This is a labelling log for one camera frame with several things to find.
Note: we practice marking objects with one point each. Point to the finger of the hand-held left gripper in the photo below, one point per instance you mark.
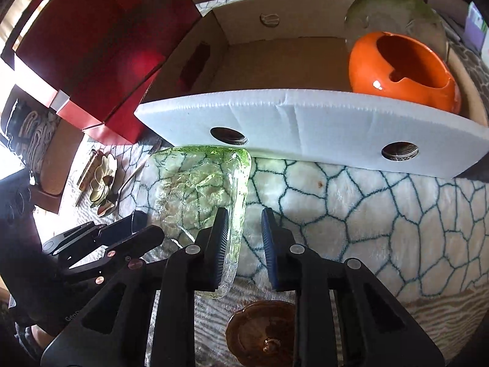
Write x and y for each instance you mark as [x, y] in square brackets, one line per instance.
[147, 237]
[110, 231]

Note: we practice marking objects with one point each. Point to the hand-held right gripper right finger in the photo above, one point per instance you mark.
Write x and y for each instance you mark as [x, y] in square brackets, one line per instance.
[269, 246]

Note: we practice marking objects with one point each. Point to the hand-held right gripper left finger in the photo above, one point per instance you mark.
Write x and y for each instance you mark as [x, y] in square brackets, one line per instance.
[220, 246]

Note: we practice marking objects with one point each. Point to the green glass square dish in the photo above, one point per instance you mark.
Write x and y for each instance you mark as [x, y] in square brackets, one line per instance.
[191, 183]

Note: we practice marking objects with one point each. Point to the white cardboard box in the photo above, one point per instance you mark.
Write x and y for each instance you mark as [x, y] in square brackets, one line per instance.
[324, 122]

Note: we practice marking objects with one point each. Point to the person's left forearm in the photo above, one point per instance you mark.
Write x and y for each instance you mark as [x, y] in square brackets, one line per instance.
[36, 338]

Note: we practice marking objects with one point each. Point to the silver metal spoon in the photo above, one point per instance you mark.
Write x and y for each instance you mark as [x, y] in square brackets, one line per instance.
[106, 208]

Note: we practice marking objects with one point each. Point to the cream flower-shaped dish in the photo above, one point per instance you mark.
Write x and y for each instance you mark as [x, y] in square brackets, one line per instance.
[103, 172]

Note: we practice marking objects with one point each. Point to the gold metal stick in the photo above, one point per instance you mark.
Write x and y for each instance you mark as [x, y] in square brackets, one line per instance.
[86, 176]

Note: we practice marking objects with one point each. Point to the brown wooden board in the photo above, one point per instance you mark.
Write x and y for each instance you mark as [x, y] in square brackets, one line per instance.
[55, 176]

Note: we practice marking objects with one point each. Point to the white teal-lined blanket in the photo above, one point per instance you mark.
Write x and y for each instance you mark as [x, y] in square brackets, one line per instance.
[344, 206]

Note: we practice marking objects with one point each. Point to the amber glass dish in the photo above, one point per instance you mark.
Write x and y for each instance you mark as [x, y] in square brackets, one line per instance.
[259, 332]

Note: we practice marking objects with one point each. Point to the striped cloth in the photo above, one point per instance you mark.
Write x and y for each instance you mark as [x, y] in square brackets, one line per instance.
[36, 133]

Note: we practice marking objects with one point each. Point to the orange ceramic ashtray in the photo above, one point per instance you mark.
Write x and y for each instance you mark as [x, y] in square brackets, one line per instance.
[366, 76]

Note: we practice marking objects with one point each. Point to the red gift box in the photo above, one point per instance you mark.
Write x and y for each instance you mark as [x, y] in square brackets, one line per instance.
[95, 26]

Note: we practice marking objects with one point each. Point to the round green glass plate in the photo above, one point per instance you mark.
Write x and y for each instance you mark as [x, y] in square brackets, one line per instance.
[382, 11]

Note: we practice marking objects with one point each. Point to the purple and white packet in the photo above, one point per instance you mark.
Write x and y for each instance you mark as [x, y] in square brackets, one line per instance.
[477, 26]

